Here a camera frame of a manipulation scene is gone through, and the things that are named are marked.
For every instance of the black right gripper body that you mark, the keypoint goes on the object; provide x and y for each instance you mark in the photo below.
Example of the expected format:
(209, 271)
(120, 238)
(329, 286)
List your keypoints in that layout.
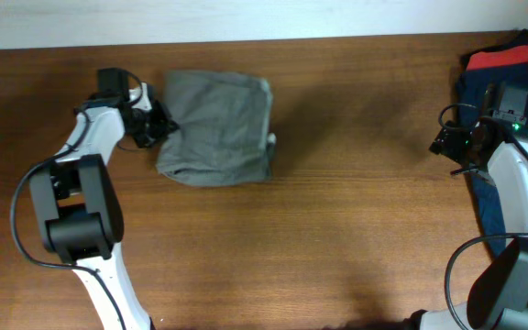
(457, 146)

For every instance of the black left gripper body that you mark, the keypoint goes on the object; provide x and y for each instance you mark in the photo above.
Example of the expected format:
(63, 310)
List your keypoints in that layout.
(149, 125)

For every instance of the grey cargo shorts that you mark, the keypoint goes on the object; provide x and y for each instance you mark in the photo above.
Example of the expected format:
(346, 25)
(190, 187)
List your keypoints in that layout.
(223, 136)

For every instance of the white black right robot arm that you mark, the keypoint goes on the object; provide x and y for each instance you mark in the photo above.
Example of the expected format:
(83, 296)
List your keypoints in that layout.
(498, 299)

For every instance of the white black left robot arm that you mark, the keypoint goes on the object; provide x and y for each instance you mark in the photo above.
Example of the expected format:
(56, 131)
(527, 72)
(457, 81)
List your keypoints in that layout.
(77, 210)

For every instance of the navy blue garment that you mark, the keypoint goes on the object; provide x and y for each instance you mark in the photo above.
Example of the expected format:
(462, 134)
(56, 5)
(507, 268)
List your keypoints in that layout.
(470, 90)

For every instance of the red garment top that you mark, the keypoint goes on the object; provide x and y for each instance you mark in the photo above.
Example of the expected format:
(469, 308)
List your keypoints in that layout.
(494, 59)

